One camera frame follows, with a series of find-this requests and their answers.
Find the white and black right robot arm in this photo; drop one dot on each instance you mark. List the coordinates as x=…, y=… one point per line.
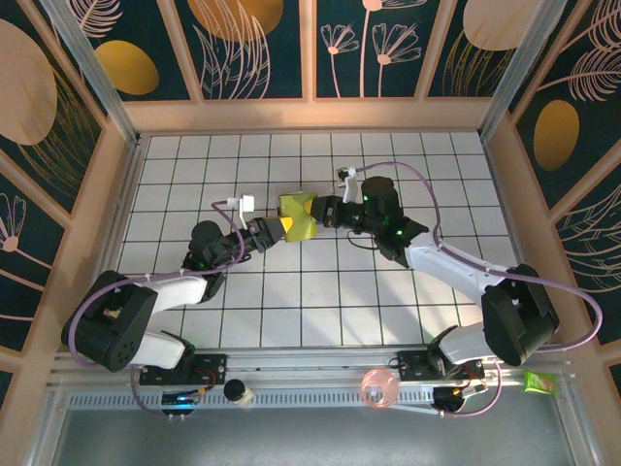
x=446, y=262

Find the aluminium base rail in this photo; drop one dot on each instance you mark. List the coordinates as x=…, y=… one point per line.
x=310, y=359

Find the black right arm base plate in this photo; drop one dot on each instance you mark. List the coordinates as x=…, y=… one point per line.
x=412, y=364

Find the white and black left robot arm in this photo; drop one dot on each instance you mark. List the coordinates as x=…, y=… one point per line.
x=179, y=291

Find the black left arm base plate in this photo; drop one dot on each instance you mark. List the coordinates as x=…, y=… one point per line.
x=213, y=364

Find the grey metal sheet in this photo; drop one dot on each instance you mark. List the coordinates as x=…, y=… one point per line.
x=310, y=442

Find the green snack packet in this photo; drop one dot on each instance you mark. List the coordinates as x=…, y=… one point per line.
x=536, y=383

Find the small jar with black lid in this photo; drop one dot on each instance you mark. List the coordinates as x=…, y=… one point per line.
x=235, y=388

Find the aluminium corner post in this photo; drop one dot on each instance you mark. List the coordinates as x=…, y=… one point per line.
x=88, y=63
x=523, y=63

